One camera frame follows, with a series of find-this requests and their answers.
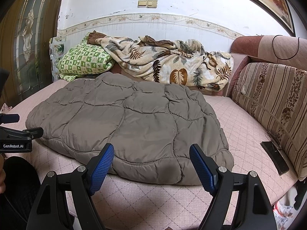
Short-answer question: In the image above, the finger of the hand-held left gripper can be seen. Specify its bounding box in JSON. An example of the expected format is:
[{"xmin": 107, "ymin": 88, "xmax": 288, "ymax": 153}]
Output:
[
  {"xmin": 0, "ymin": 126, "xmax": 45, "ymax": 143},
  {"xmin": 0, "ymin": 113, "xmax": 21, "ymax": 124}
]

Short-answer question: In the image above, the white pink sneaker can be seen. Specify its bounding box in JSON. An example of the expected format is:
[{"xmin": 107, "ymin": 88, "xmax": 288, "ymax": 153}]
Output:
[{"xmin": 273, "ymin": 200, "xmax": 295, "ymax": 230}]

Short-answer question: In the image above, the wooden stained glass door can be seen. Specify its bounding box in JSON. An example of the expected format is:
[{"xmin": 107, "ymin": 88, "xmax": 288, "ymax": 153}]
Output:
[{"xmin": 0, "ymin": 0, "xmax": 70, "ymax": 111}]

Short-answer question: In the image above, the green checked pillow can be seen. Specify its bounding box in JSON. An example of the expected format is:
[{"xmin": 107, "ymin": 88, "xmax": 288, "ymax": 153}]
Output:
[{"xmin": 58, "ymin": 33, "xmax": 116, "ymax": 82}]

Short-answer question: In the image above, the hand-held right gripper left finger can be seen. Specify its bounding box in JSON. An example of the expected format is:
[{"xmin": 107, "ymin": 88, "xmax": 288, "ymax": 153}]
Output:
[{"xmin": 26, "ymin": 143, "xmax": 115, "ymax": 230}]

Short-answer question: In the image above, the person's left hand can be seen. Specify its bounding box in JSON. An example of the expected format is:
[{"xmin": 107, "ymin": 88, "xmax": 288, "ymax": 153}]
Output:
[{"xmin": 0, "ymin": 157, "xmax": 6, "ymax": 194}]

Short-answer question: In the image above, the leaf print fleece blanket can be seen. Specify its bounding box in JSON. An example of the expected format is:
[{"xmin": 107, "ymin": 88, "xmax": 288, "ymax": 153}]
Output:
[{"xmin": 87, "ymin": 30, "xmax": 234, "ymax": 92}]

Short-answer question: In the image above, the pink quilted sofa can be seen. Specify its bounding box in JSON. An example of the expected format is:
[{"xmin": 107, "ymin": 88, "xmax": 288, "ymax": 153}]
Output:
[{"xmin": 0, "ymin": 35, "xmax": 307, "ymax": 230}]

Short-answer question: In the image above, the striped floral sofa cushion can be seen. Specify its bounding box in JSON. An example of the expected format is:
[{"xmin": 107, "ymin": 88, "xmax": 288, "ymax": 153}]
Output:
[{"xmin": 231, "ymin": 62, "xmax": 307, "ymax": 181}]

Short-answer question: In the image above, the black smartphone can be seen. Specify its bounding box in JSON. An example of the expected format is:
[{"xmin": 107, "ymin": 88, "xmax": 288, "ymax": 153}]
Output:
[{"xmin": 260, "ymin": 141, "xmax": 290, "ymax": 175}]

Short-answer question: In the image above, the grey-green puffer jacket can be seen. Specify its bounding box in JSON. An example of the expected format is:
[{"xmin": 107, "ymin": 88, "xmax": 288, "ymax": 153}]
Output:
[{"xmin": 25, "ymin": 72, "xmax": 235, "ymax": 186}]

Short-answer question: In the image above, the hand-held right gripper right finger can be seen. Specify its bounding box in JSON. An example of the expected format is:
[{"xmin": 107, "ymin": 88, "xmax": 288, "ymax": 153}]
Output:
[{"xmin": 189, "ymin": 144, "xmax": 277, "ymax": 230}]

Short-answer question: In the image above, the thin black cable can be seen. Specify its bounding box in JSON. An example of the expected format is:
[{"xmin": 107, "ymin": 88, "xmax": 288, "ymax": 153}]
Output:
[{"xmin": 272, "ymin": 35, "xmax": 301, "ymax": 59}]

